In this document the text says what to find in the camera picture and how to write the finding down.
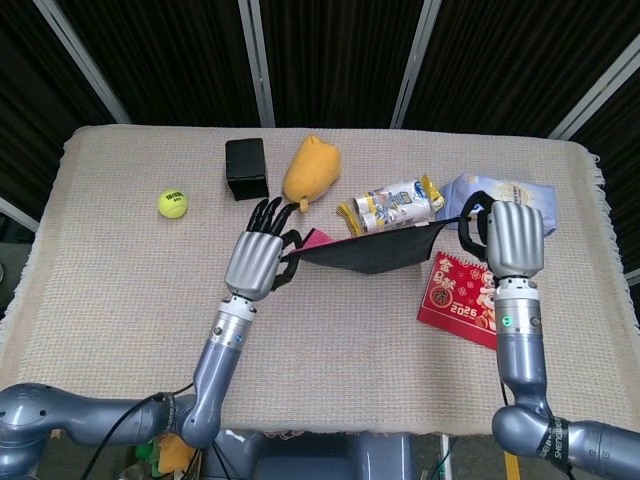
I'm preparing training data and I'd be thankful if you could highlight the black cube box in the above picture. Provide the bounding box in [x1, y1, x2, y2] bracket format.
[224, 137, 271, 202]

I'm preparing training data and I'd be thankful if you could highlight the blue snack bag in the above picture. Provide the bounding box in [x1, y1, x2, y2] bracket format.
[438, 172, 558, 237]

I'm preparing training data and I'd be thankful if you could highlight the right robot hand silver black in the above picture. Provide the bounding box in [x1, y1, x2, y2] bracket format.
[458, 190, 545, 280]

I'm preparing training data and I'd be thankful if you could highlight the orange plush on floor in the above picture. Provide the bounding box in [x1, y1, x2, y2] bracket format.
[157, 432, 199, 474]

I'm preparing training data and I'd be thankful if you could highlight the beige woven tablecloth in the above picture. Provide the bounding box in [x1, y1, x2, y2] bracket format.
[0, 124, 640, 449]

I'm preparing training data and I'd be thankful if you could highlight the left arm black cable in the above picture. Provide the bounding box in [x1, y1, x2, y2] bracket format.
[102, 382, 196, 480]

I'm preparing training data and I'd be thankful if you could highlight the pink cloth with black trim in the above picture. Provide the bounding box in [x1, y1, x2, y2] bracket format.
[287, 219, 450, 275]

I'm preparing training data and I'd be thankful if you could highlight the orange plush toy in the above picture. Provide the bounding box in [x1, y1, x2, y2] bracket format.
[283, 134, 343, 215]

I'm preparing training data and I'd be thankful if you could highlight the black hook-and-loop strap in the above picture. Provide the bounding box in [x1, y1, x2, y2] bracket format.
[157, 393, 180, 434]
[536, 416, 570, 462]

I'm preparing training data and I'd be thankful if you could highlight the grey-blue robot torso base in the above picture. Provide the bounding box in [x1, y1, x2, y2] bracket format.
[202, 429, 416, 480]

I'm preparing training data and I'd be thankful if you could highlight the yellow-green tennis ball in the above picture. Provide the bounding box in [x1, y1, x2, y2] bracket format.
[158, 187, 190, 219]

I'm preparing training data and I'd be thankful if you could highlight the red 2026 desk calendar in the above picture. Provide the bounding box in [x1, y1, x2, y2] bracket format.
[417, 250, 501, 350]

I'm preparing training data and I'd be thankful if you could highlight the white yellow bag roll pack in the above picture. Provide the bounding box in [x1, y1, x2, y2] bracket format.
[336, 174, 446, 241]

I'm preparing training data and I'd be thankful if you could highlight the white table leg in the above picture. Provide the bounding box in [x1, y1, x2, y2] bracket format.
[438, 433, 454, 480]

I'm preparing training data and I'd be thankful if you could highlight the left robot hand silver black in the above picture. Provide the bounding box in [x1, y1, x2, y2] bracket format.
[223, 197, 305, 302]

